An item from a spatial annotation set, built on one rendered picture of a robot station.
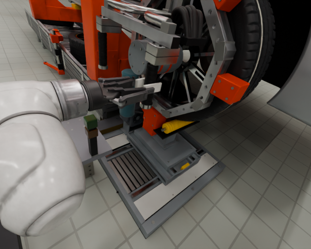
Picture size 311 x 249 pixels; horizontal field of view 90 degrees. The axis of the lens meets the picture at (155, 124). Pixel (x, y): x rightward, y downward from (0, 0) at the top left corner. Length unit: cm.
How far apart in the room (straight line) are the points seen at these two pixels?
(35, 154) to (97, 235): 88
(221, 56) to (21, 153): 55
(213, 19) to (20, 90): 54
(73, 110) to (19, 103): 10
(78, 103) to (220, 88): 44
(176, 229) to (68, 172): 97
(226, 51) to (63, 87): 47
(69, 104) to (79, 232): 85
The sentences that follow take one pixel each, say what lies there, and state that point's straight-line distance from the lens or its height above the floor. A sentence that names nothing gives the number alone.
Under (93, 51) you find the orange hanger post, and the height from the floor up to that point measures 73.
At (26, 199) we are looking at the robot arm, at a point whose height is 85.
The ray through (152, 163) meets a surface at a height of 15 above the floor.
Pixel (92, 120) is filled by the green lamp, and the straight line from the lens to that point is 62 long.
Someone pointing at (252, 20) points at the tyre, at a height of 105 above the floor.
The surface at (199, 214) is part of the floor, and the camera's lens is 124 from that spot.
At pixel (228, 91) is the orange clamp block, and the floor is 86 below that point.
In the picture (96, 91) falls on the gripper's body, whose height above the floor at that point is 86.
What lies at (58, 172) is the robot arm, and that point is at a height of 86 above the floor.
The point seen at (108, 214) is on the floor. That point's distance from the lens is 112.
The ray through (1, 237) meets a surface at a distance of 88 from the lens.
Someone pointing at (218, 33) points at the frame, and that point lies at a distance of 60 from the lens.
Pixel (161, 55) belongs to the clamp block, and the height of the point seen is 93.
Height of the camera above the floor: 105
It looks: 39 degrees down
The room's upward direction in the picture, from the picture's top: 14 degrees clockwise
